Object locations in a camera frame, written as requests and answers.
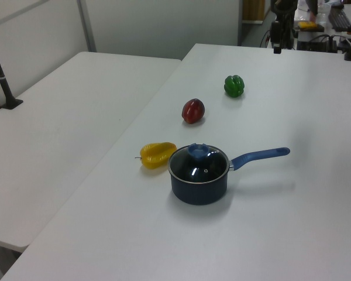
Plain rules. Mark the yellow box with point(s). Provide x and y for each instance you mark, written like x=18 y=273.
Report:
x=307 y=25

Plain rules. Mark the red apple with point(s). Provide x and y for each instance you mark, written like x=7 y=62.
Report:
x=193 y=111

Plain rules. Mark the yellow starfruit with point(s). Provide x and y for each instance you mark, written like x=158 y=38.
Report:
x=155 y=156

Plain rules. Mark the glass lid with blue knob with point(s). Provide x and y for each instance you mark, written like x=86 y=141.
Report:
x=197 y=150

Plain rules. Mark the dark blue saucepan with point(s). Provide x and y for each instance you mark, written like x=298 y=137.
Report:
x=199 y=193

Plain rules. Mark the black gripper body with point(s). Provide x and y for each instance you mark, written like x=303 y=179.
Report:
x=283 y=29

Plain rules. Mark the black keyboard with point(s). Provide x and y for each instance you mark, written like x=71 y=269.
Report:
x=339 y=19

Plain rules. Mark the black pole stand with base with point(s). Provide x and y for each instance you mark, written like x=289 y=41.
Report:
x=0 y=76

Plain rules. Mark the wooden cabinet panel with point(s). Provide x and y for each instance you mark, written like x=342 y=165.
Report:
x=253 y=10

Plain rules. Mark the green bell pepper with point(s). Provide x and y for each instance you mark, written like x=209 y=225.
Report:
x=234 y=86

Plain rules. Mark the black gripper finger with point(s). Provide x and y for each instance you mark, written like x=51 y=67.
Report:
x=277 y=49
x=287 y=44

